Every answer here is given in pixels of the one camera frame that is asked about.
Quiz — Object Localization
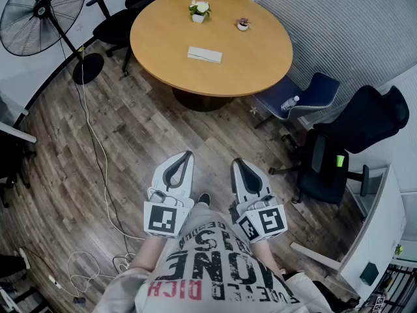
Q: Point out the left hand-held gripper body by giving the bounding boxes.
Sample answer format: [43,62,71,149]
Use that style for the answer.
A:
[143,186,195,239]

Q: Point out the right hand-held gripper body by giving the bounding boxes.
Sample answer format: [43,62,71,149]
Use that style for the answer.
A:
[233,192,288,243]

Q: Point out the white glasses case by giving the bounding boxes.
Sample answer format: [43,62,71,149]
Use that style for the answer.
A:
[187,46,223,65]

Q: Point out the person's left forearm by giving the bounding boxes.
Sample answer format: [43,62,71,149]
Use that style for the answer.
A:
[130,235,170,273]

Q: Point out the person's right forearm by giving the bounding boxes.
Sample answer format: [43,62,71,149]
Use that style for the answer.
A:
[250,239,287,276]

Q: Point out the white plank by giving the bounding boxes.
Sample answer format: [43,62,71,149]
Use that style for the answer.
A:
[291,242,341,271]

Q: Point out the person's printed beige t-shirt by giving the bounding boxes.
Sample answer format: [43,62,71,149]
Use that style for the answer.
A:
[94,203,330,313]

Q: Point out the clear plastic water bottle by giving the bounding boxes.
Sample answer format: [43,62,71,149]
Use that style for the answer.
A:
[280,95,300,112]

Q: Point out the white partition desk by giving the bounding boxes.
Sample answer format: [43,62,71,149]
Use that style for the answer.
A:
[337,164,408,301]

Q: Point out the dark green box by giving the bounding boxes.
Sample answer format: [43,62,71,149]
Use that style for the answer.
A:
[360,262,379,286]

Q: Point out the blue fabric chair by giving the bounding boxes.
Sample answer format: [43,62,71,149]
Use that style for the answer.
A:
[252,72,341,130]

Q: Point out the black high-back office chair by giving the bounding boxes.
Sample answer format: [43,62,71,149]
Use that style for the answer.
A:
[268,85,410,205]

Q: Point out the black metal rack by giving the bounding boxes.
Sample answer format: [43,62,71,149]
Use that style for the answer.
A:
[371,262,417,313]

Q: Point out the black armrest office chair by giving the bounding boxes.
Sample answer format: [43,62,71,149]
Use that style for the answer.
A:
[86,0,173,78]

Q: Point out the white flower potted plant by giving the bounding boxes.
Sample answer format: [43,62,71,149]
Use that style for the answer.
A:
[188,0,212,24]

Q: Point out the white window blinds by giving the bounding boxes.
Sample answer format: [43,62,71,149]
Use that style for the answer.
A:
[250,0,417,123]

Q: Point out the black standing fan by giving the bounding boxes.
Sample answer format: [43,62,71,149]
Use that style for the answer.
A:
[0,0,105,85]

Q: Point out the long white floor cable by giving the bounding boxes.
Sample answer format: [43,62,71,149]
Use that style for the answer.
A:
[66,44,146,298]

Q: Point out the dark table pedestal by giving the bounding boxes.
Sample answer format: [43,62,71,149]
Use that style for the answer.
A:
[171,86,235,112]

